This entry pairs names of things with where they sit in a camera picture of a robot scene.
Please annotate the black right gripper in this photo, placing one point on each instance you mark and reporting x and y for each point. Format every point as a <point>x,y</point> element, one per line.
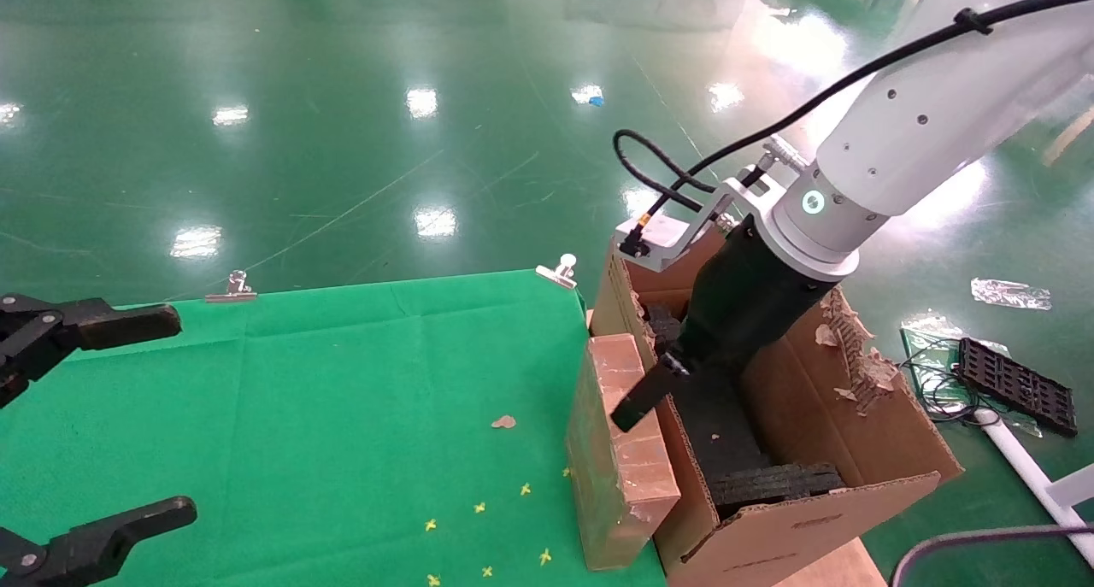
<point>752,305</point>

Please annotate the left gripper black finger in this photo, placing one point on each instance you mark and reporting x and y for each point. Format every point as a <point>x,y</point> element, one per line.
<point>102,536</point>
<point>111,324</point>

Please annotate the small brown cardboard box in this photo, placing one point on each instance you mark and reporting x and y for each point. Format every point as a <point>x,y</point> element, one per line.
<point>620,476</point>

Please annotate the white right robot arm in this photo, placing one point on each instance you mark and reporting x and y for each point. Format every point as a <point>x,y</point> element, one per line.
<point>940,100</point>

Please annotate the tan cardboard chip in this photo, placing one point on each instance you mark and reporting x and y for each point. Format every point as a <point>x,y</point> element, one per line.
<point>504,421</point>

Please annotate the large open cardboard carton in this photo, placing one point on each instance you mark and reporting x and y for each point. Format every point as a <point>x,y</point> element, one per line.
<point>769,544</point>

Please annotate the brown cardboard platform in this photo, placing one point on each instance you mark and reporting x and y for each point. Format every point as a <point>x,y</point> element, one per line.
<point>825,570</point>

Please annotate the black notched foam block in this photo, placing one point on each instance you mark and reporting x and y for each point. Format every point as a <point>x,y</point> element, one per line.
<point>662,324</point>

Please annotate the black flat foam sheet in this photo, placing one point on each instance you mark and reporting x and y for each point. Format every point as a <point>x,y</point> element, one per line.
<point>718,429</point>

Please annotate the silver metal binder clip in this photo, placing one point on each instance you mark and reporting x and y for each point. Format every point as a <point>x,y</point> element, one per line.
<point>560,271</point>
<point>231,290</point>

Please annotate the large green table cloth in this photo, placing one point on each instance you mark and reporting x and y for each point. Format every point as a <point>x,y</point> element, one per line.
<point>342,399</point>

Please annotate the clear plastic bag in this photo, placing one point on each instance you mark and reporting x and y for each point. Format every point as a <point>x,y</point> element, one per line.
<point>927,335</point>

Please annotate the black perforated plastic tray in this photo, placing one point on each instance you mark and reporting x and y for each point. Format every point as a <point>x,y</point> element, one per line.
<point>1015,386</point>

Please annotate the crumpled clear plastic wrapper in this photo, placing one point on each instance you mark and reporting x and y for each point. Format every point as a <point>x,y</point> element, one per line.
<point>1010,293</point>

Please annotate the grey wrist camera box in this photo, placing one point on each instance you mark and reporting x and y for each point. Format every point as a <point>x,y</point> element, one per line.
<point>662,243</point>

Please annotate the silver camera mounting bracket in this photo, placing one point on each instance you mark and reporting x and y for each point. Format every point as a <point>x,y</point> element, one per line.
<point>726,196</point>

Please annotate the white pipe frame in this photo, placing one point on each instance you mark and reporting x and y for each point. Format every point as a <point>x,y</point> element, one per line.
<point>1038,480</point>

